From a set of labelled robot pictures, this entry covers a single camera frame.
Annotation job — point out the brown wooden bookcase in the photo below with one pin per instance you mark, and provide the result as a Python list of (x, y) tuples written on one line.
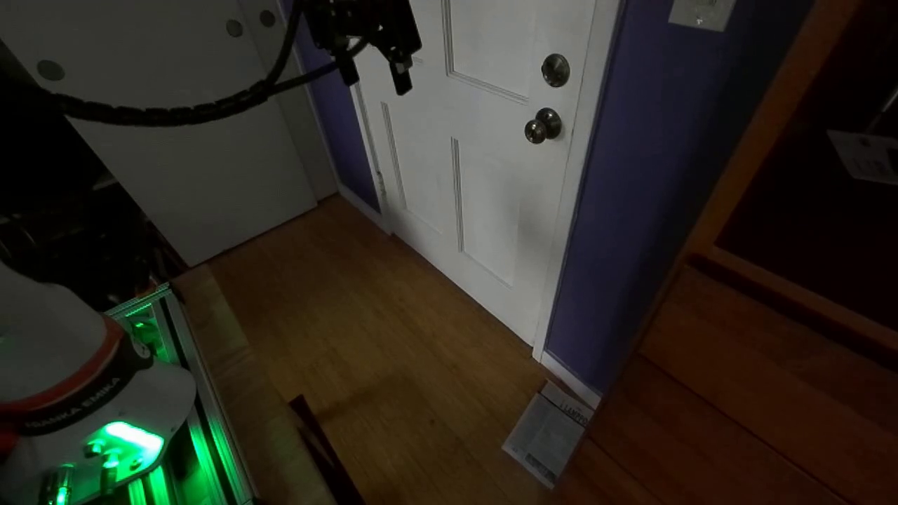
[(787, 309)]

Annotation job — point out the white paper label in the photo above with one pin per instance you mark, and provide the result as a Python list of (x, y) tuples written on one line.
[(864, 155)]

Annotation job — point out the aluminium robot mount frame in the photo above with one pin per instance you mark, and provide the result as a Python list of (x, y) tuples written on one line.
[(199, 412)]

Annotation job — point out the white floor vent grille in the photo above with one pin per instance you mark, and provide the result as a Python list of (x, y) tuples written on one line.
[(549, 437)]

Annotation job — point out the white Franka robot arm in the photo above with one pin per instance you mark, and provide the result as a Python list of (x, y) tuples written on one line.
[(52, 365)]

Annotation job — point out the dark metal door knob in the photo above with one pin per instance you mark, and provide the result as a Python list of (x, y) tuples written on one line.
[(542, 124)]

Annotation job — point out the white wall switch plate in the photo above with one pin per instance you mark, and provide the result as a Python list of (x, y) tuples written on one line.
[(702, 12)]

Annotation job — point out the white closet door panel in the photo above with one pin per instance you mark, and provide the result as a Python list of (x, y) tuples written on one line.
[(177, 159)]

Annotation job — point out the white panelled door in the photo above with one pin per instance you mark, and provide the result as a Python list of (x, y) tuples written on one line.
[(472, 159)]

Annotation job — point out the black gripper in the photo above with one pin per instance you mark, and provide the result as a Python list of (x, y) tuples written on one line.
[(361, 22)]

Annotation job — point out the dark metal lock knob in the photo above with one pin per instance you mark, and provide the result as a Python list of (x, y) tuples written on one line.
[(554, 72)]

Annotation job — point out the dark wooden chair leg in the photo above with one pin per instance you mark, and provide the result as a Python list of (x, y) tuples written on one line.
[(323, 454)]

